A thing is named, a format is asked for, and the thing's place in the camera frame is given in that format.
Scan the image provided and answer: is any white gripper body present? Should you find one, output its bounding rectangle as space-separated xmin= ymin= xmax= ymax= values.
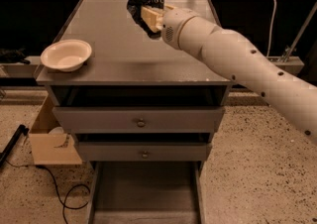
xmin=161 ymin=8 xmax=198 ymax=50

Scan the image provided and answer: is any black bar on floor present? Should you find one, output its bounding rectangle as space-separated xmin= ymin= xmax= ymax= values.
xmin=0 ymin=124 xmax=29 ymax=167

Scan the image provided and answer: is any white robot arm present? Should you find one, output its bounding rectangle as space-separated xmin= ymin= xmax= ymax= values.
xmin=141 ymin=6 xmax=317 ymax=143

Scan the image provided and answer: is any round top drawer knob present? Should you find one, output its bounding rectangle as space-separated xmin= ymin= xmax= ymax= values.
xmin=137 ymin=119 xmax=146 ymax=128

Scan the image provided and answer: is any cardboard box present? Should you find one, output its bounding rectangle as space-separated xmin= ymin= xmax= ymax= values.
xmin=29 ymin=97 xmax=82 ymax=165

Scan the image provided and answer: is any grey drawer cabinet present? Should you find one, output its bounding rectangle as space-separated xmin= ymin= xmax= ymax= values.
xmin=37 ymin=0 xmax=231 ymax=162

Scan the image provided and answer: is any black object on rail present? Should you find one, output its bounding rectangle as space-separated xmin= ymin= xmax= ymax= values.
xmin=0 ymin=49 xmax=31 ymax=64

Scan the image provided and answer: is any grey drawer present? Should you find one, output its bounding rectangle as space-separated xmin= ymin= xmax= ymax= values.
xmin=53 ymin=86 xmax=224 ymax=134
xmin=84 ymin=161 xmax=206 ymax=224
xmin=76 ymin=133 xmax=211 ymax=162

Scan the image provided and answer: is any white hanging cable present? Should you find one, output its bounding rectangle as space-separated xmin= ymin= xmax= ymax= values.
xmin=261 ymin=0 xmax=277 ymax=57

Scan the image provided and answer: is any grey top drawer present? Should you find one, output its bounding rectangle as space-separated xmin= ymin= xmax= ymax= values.
xmin=53 ymin=86 xmax=224 ymax=134

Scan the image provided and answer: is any grey middle drawer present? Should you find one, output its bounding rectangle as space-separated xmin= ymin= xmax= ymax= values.
xmin=76 ymin=133 xmax=211 ymax=162

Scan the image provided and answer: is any black floor cable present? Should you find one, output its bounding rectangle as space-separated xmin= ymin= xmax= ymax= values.
xmin=4 ymin=158 xmax=91 ymax=224

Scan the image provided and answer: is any dark cart at right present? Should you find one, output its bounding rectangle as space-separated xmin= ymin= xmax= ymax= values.
xmin=302 ymin=41 xmax=317 ymax=84

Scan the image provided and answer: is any round drawer knob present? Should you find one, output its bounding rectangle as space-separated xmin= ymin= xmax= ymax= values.
xmin=142 ymin=151 xmax=149 ymax=159
xmin=137 ymin=119 xmax=146 ymax=128

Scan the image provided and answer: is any round middle drawer knob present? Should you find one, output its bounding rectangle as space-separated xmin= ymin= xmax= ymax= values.
xmin=142 ymin=151 xmax=149 ymax=159

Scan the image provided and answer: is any grey bottom drawer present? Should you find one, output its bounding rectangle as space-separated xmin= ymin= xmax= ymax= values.
xmin=84 ymin=161 xmax=206 ymax=224

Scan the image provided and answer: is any white bowl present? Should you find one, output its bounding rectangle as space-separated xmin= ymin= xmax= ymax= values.
xmin=40 ymin=40 xmax=92 ymax=72

